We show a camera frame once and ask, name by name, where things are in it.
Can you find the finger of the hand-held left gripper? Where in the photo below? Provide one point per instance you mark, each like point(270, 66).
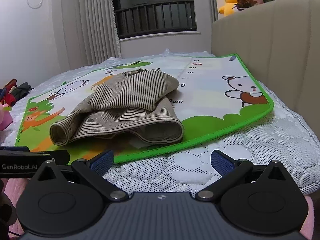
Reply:
point(15, 148)
point(55, 155)

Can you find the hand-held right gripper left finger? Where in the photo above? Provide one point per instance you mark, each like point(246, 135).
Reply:
point(103, 163)

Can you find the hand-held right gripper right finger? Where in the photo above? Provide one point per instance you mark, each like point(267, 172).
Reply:
point(221, 163)

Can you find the beige striped knit garment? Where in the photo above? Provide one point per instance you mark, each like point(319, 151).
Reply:
point(125, 92)

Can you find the pile of dark clothes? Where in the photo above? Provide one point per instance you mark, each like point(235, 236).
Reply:
point(15, 90)

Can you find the white quilted bed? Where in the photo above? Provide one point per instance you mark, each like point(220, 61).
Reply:
point(250, 150)

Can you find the pink cloth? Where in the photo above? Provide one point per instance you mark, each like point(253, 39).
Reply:
point(5, 117)

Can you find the cartoon animal play mat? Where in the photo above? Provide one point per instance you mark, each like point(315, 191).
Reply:
point(212, 100)

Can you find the beige padded headboard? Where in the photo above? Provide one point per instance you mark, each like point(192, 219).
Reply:
point(275, 55)

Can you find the beige pleated curtain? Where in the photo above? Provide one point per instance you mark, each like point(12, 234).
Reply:
point(95, 17)

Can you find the dark window with railing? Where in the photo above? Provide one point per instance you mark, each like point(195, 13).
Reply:
point(155, 12)

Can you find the yellow plush toy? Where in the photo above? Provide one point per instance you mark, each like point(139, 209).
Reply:
point(228, 3)

